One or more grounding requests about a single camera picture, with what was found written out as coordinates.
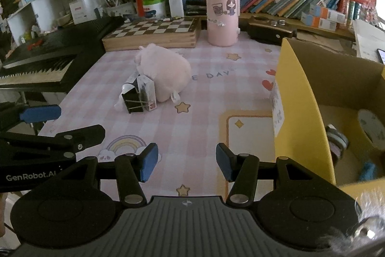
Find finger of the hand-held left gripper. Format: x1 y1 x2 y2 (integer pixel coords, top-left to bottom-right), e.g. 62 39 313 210
0 125 106 167
0 105 61 132

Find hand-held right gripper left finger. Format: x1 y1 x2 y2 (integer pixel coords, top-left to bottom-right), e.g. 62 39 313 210
64 143 159 206

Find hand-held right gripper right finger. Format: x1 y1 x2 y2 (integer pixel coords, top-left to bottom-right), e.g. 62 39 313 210
216 143 319 206

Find pink plush pig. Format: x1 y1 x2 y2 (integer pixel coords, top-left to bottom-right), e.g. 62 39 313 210
134 44 193 103

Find yellow cardboard box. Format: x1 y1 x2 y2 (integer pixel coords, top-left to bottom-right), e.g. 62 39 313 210
271 37 385 211

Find small blue plastic object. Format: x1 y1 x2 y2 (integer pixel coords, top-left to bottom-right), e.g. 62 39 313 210
359 163 378 182

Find yellow tape roll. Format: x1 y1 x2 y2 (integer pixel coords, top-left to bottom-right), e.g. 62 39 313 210
357 109 385 152

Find pink checked cloth desktop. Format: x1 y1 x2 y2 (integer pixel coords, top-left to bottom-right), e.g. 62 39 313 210
38 30 282 197

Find white desk mat yellow border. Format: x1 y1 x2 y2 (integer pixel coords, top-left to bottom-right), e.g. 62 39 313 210
218 111 277 197

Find black electronic keyboard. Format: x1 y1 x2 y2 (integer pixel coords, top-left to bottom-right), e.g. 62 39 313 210
0 16 124 93

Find black binder clip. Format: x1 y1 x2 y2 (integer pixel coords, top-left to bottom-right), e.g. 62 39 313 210
122 76 145 114

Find small white card box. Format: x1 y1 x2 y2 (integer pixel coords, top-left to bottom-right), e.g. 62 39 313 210
138 75 157 111

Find wooden chessboard box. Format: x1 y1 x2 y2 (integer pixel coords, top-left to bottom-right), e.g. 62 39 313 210
102 18 201 52

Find pink cylinder container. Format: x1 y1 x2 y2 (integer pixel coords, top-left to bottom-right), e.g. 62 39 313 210
205 0 241 47

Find pen holder with pens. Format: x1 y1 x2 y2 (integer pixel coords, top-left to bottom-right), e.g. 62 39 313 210
104 0 136 17

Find black rectangular case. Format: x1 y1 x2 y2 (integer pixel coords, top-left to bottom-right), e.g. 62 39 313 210
247 15 298 46

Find white green plastic tub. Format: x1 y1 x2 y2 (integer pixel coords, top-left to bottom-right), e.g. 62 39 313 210
143 0 167 19

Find orange white small carton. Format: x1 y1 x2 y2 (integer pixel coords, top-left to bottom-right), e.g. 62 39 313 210
310 4 346 23
301 13 337 32

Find white paper sheets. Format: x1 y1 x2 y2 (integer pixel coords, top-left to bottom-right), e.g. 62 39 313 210
352 19 385 60

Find grey fluffy keychain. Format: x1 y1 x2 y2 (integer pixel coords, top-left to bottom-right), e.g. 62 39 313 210
326 191 385 257

